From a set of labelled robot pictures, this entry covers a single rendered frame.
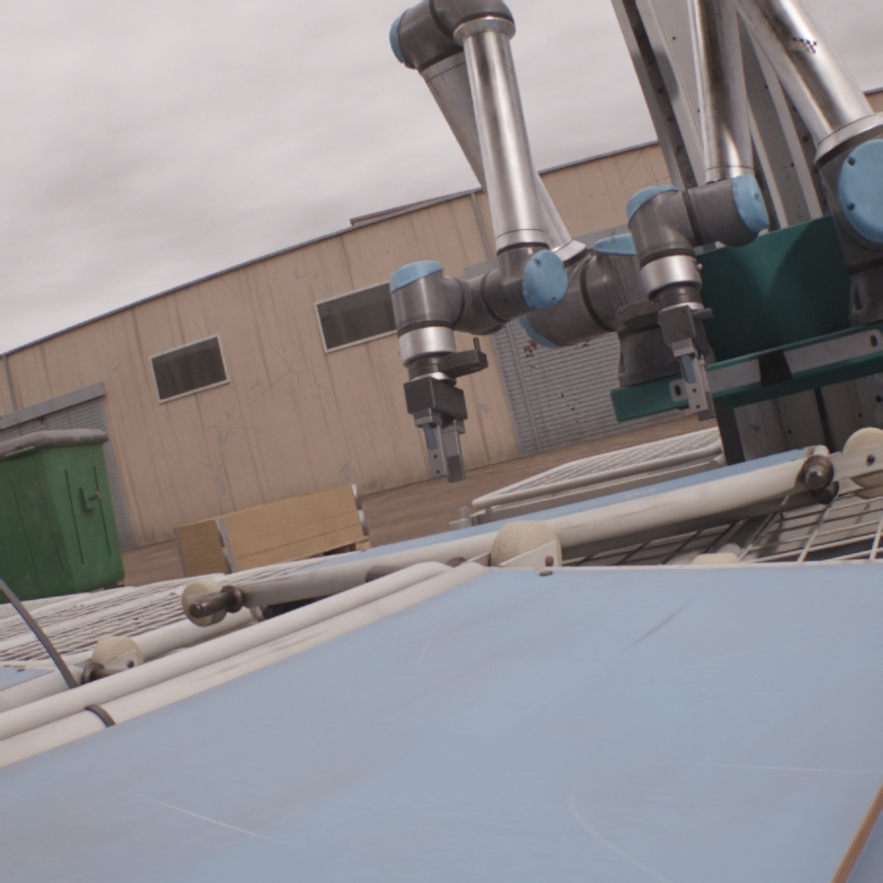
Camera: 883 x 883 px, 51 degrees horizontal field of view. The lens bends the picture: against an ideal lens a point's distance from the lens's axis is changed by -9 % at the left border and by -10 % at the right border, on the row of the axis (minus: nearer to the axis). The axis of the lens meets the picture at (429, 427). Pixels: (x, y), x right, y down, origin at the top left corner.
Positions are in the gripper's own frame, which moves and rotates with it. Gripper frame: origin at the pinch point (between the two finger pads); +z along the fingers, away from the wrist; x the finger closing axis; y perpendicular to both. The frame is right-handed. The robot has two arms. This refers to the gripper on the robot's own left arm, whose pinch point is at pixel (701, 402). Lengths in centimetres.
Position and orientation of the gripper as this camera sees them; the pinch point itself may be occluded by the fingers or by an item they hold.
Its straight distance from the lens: 150.0
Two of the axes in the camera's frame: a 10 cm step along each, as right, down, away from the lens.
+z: 1.6, 9.6, -2.2
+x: 4.3, 1.4, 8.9
